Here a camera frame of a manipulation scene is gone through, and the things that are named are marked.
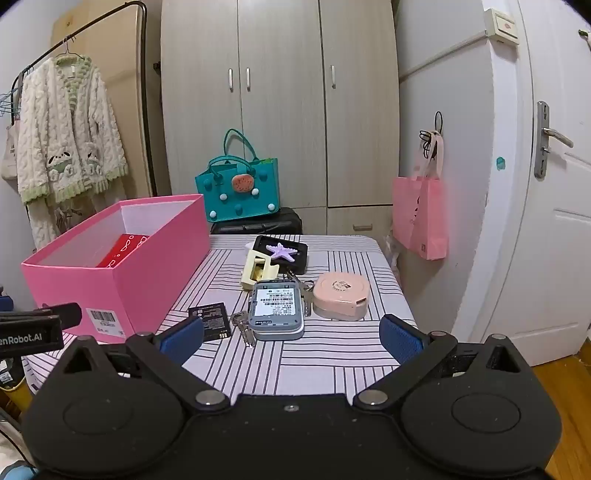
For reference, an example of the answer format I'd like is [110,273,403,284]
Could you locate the teal tote bag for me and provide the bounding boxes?
[194,129,281,223]

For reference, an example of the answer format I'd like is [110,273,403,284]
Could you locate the black card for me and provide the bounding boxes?
[188,302,232,343]

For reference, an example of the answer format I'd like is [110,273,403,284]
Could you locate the black suitcase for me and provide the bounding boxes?
[210,207,303,236]

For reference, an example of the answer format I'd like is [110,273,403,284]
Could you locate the striped tablecloth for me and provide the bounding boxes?
[23,234,419,398]

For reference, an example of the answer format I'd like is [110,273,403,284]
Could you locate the beige wardrobe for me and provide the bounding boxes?
[159,0,400,238]

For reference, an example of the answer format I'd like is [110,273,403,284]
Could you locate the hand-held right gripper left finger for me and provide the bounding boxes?
[60,315,232,412]

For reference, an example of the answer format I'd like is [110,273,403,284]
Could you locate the silver door handle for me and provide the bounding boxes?
[534,100,574,180]

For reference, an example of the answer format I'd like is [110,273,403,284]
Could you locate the silver key bunch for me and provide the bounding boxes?
[231,310,257,347]

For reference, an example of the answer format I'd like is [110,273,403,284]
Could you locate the black clothes rack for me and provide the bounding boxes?
[14,0,158,199]

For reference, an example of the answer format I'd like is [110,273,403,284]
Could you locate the pink shopping bag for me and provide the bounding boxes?
[392,131,450,261]

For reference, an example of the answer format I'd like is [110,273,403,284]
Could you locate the light wooden board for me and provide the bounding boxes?
[51,0,155,199]

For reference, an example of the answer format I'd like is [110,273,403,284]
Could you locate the white cloth tote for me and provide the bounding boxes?
[0,117,21,181]

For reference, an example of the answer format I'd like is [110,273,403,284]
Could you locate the pink cardboard box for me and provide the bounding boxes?
[21,194,212,344]

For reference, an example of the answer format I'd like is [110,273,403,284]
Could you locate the purple starfish figure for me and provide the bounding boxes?
[267,242,301,262]

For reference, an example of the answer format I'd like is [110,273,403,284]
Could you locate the cream plastic holder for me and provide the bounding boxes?
[240,249,280,291]

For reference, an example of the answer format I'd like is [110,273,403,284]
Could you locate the black hair ties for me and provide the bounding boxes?
[419,111,445,158]

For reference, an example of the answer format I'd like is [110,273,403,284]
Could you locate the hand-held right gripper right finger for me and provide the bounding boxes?
[353,314,532,412]

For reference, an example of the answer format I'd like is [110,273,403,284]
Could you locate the pink round device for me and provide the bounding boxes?
[312,271,372,321]

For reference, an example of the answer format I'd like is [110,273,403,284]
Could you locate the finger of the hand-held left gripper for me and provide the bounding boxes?
[41,303,83,331]

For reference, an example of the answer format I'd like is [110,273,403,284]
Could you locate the beige light switch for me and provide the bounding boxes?
[489,9,520,45]

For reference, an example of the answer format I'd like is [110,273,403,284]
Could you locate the grey device with label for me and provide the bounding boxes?
[252,281,303,330]

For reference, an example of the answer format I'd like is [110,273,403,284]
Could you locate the white and green fleece robe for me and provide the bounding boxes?
[16,54,130,250]

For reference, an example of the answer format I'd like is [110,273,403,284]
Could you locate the silver key with ring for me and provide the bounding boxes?
[286,270,315,318]

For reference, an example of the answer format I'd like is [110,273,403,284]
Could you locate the black silicone case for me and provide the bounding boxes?
[253,235,309,276]

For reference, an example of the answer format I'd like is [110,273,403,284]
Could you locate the white door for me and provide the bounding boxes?
[489,0,591,367]

